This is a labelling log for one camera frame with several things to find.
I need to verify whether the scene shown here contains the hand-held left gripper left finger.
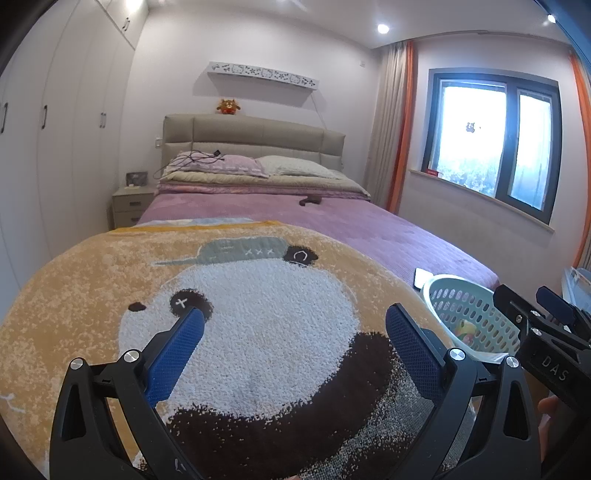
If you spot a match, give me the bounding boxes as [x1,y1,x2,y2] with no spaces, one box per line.
[48,307,206,480]

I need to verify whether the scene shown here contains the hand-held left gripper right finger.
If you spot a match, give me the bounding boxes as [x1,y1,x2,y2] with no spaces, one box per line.
[385,302,542,480]

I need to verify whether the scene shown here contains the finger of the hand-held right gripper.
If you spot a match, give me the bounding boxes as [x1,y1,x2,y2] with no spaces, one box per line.
[492,284,539,340]
[536,285,591,342]

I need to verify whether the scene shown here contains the light green plastic basket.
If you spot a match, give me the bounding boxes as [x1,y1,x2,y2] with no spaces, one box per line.
[422,274,525,365]

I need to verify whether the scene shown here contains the person's right hand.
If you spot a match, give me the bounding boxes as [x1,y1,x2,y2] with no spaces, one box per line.
[537,394,561,462]

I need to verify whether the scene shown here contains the white radiator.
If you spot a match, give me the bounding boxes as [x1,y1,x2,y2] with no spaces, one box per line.
[562,267,591,301]

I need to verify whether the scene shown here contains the beige window sill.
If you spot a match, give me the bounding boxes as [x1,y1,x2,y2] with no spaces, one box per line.
[409,168,555,237]

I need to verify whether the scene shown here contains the panda print blanket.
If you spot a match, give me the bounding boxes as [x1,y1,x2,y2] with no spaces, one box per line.
[0,217,476,480]

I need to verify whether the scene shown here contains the purple bedspread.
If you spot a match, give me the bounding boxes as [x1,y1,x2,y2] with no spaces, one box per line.
[136,189,502,289]

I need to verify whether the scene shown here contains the beige nightstand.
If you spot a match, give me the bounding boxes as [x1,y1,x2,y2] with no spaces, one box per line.
[112,185,155,230]

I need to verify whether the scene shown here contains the dark framed window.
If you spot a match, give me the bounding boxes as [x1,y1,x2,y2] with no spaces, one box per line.
[421,68,563,226]

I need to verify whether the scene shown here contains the orange curtain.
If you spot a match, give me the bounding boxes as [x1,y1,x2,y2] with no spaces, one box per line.
[569,55,591,271]
[387,41,419,213]

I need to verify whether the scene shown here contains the pink pillow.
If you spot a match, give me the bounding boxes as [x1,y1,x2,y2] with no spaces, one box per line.
[166,151,269,180]

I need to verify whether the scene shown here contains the beige curtain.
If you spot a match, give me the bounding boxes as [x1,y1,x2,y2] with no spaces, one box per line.
[367,42,407,210]

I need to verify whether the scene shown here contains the beige pillow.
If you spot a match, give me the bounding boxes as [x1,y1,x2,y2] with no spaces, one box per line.
[255,155,348,181]

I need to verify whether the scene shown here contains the beige padded headboard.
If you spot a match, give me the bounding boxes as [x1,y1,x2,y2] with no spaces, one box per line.
[161,113,347,178]

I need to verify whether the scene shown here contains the white wardrobe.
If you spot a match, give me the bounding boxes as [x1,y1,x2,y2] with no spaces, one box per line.
[0,0,151,319]

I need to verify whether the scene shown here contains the black cable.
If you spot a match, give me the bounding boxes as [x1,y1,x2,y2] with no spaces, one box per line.
[152,148,226,180]

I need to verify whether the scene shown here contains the white wall shelf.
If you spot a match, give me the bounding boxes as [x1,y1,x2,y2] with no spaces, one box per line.
[208,61,320,90]

